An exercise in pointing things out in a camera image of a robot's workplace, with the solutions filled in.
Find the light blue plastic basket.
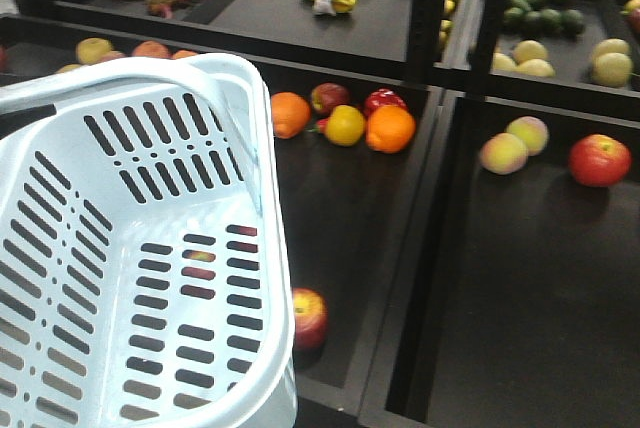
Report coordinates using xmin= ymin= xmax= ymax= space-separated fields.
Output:
xmin=1 ymin=53 xmax=297 ymax=427

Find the small red chili pepper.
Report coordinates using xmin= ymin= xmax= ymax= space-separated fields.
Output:
xmin=307 ymin=118 xmax=329 ymax=135

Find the yellow round fruit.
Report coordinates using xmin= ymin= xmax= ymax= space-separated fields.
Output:
xmin=324 ymin=105 xmax=366 ymax=147

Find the orange with navel left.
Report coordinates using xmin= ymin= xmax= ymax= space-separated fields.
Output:
xmin=271 ymin=92 xmax=311 ymax=139

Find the orange with navel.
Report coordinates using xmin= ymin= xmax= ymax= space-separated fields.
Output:
xmin=271 ymin=92 xmax=311 ymax=139
xmin=365 ymin=105 xmax=416 ymax=154

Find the orange with navel right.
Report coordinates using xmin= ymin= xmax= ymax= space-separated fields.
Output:
xmin=365 ymin=105 xmax=416 ymax=154

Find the red green apple back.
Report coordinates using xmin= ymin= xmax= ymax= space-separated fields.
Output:
xmin=310 ymin=82 xmax=351 ymax=116

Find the red bell pepper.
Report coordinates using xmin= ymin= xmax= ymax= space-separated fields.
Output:
xmin=363 ymin=87 xmax=408 ymax=118

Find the red yellow apple front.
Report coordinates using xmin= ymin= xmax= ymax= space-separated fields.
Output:
xmin=293 ymin=287 xmax=328 ymax=352

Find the black wooden produce stand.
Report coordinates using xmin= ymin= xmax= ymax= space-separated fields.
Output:
xmin=1 ymin=0 xmax=639 ymax=427

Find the dark red apple back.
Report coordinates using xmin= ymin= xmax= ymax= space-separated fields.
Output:
xmin=181 ymin=224 xmax=261 ymax=309

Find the white garlic bulb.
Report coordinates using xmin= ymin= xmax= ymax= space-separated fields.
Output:
xmin=312 ymin=0 xmax=336 ymax=16

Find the peach front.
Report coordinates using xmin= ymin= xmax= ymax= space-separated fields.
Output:
xmin=479 ymin=132 xmax=529 ymax=175

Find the peach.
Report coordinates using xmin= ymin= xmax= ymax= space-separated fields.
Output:
xmin=479 ymin=132 xmax=529 ymax=175
xmin=505 ymin=116 xmax=549 ymax=156

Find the plain orange fruit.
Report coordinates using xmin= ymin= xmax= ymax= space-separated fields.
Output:
xmin=171 ymin=49 xmax=198 ymax=60
xmin=131 ymin=40 xmax=172 ymax=59

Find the peach back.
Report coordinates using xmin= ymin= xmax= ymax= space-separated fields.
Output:
xmin=505 ymin=116 xmax=549 ymax=156

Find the row of yellow lemons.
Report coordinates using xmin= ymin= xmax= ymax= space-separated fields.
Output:
xmin=439 ymin=0 xmax=460 ymax=51

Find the pink red apple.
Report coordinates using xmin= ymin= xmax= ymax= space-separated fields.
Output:
xmin=98 ymin=50 xmax=127 ymax=63

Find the yellow green apple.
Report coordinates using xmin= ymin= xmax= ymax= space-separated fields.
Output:
xmin=75 ymin=37 xmax=113 ymax=65

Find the pile of green avocados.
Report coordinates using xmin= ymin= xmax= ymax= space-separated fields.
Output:
xmin=502 ymin=0 xmax=585 ymax=38

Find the bright red apple middle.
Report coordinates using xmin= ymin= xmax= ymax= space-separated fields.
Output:
xmin=568 ymin=134 xmax=632 ymax=188

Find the pale yellow pear right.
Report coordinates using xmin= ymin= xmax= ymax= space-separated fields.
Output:
xmin=590 ymin=38 xmax=634 ymax=88

